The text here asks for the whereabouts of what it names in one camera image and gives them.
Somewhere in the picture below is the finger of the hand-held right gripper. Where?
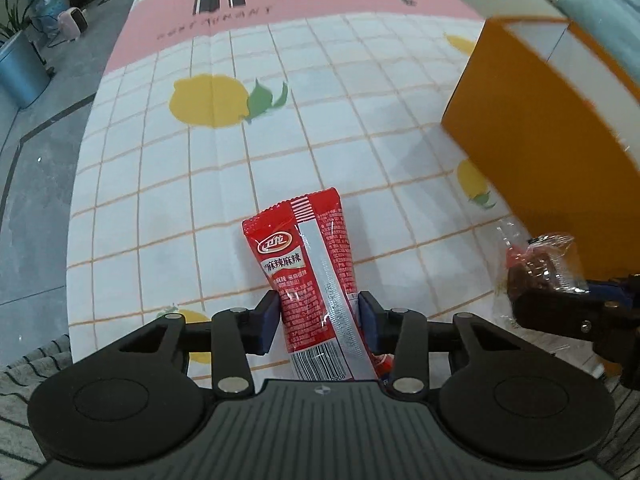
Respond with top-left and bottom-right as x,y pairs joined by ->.
585,274 -> 640,307
514,287 -> 640,347

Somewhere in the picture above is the clear brown cake packet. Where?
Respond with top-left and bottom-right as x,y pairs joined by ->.
492,220 -> 590,329

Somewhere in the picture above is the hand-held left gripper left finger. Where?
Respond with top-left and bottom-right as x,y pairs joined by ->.
105,289 -> 281,398

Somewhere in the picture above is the small white appliance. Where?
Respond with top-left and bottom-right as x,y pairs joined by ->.
57,6 -> 89,42

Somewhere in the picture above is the long red snack packet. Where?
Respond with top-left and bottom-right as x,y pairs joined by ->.
241,187 -> 394,386

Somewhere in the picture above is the spiky potted plant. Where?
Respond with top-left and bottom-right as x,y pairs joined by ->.
0,0 -> 37,47

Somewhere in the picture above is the blue metal trash bin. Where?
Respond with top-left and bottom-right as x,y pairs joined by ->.
0,30 -> 51,110

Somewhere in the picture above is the lemon print checked tablecloth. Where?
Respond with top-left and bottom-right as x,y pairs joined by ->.
65,0 -> 622,397

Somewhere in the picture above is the grey striped cloth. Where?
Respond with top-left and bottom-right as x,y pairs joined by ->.
0,332 -> 640,480

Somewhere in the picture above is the light blue pillow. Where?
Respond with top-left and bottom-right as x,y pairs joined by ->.
555,0 -> 640,62

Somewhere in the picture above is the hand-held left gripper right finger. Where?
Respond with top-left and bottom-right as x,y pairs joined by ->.
356,290 -> 544,396

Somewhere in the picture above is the blue water jug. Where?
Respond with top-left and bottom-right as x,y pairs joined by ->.
32,0 -> 71,24

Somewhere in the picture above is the orange cardboard box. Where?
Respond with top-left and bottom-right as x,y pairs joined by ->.
440,16 -> 640,282

